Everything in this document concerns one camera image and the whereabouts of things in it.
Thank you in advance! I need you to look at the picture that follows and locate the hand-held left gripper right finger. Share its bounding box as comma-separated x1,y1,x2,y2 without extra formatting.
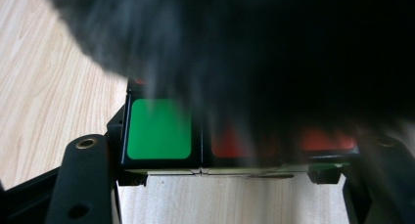
306,163,363,186

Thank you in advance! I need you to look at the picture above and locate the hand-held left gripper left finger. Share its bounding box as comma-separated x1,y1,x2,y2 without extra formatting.
106,103,149,188

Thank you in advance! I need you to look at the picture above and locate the colourful puzzle cube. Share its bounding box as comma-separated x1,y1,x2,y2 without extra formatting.
120,76,360,178

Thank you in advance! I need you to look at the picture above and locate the grey terry cloth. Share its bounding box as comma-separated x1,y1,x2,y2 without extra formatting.
38,0,415,147

